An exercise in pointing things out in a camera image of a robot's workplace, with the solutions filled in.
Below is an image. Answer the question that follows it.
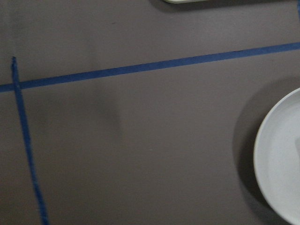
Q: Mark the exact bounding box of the white bear serving tray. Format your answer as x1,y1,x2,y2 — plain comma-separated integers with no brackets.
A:
163,0,209,4

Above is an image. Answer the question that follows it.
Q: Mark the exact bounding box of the cream round plate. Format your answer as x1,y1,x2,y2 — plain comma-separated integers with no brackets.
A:
253,89,300,225

